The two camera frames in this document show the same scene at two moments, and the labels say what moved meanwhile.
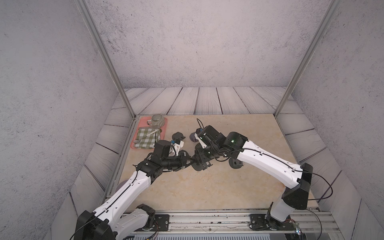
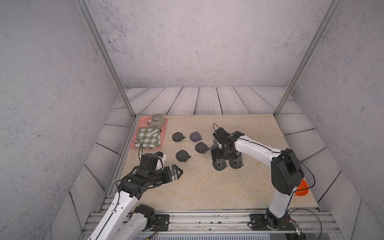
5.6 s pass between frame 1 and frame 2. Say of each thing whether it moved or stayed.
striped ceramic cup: stayed
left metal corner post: stayed
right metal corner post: stayed
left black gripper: moved
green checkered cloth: stayed
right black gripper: moved
